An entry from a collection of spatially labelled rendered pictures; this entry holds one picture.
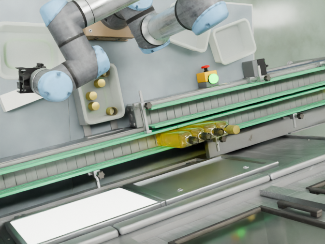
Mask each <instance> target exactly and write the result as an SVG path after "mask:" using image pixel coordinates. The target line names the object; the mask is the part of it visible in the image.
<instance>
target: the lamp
mask: <svg viewBox="0 0 325 244"><path fill-rule="evenodd" d="M218 79H219V78H218V76H217V75H216V74H210V75H209V76H208V81H209V83H211V84H214V83H217V82H218Z"/></svg>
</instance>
